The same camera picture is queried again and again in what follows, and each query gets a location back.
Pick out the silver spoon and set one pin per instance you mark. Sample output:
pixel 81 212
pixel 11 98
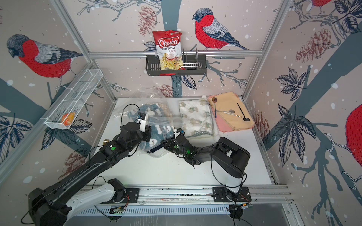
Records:
pixel 228 111

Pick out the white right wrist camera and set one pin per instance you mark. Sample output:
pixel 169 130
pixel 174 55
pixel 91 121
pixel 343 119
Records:
pixel 178 132

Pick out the black spoon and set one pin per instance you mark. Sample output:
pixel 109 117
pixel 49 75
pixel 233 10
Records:
pixel 244 116

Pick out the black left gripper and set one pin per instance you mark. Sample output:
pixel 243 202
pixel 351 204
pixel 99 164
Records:
pixel 148 132

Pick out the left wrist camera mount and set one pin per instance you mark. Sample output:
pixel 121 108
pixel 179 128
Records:
pixel 142 121

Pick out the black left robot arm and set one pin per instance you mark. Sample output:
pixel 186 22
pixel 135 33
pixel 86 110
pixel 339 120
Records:
pixel 56 204

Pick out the red cassava chips bag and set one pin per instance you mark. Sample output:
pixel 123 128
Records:
pixel 169 50

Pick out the white wire mesh basket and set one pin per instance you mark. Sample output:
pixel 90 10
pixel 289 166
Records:
pixel 76 96

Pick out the rainbow metallic spoon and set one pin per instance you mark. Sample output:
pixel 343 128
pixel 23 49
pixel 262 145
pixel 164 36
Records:
pixel 214 100

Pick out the dark grey wall rack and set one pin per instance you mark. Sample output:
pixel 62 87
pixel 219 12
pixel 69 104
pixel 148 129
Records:
pixel 185 64

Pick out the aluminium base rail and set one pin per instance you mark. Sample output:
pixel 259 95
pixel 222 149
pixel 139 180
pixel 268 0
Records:
pixel 172 195

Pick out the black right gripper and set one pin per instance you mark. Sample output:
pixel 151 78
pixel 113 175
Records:
pixel 168 144

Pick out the clear plastic vacuum bag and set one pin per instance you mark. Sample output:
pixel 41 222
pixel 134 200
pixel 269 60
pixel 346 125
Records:
pixel 128 110

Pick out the orange item in basket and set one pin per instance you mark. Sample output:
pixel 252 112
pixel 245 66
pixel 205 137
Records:
pixel 68 119

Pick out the gold spoon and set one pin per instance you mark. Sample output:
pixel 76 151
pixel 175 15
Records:
pixel 105 142

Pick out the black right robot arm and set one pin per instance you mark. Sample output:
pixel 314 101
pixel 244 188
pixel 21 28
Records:
pixel 231 157

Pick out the teal cloud pattern blanket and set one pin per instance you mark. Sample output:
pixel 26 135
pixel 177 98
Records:
pixel 159 120

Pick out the white teal patterned blanket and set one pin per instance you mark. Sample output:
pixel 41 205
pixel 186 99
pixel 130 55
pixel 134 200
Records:
pixel 196 115

